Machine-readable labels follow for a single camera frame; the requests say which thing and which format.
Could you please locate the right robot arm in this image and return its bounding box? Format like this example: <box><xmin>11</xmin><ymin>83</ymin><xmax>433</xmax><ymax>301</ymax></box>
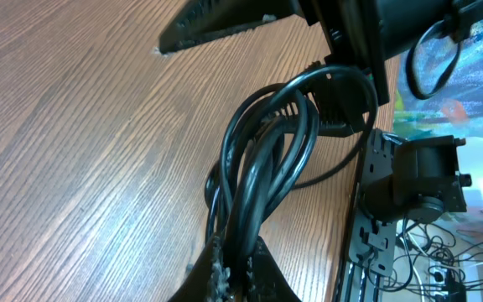
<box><xmin>159</xmin><ymin>0</ymin><xmax>483</xmax><ymax>222</ymax></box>

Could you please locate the right camera black cable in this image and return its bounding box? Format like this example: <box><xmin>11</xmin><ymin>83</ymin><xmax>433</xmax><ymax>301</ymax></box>
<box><xmin>404</xmin><ymin>18</ymin><xmax>465</xmax><ymax>101</ymax></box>

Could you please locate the black aluminium mounting rail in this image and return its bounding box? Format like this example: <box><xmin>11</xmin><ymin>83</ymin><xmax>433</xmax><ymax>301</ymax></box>
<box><xmin>332</xmin><ymin>128</ymin><xmax>397</xmax><ymax>302</ymax></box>

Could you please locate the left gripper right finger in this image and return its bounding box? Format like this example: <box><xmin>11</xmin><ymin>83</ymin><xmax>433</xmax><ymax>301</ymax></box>
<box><xmin>244</xmin><ymin>237</ymin><xmax>300</xmax><ymax>302</ymax></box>

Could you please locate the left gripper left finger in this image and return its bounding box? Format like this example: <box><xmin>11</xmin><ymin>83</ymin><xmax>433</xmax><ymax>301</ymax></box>
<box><xmin>169</xmin><ymin>236</ymin><xmax>229</xmax><ymax>302</ymax></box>

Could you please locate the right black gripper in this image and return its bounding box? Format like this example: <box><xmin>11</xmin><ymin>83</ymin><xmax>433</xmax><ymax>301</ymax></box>
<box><xmin>158</xmin><ymin>0</ymin><xmax>390</xmax><ymax>138</ymax></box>

